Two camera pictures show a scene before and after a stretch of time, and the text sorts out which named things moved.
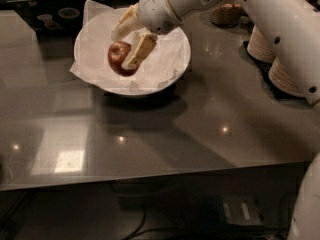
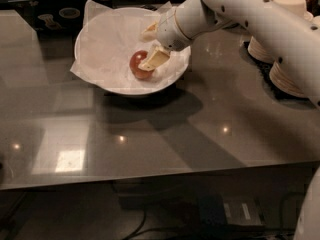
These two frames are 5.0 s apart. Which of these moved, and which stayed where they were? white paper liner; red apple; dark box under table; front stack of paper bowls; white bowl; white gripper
Moved: white gripper; red apple
Stayed: white paper liner; white bowl; dark box under table; front stack of paper bowls
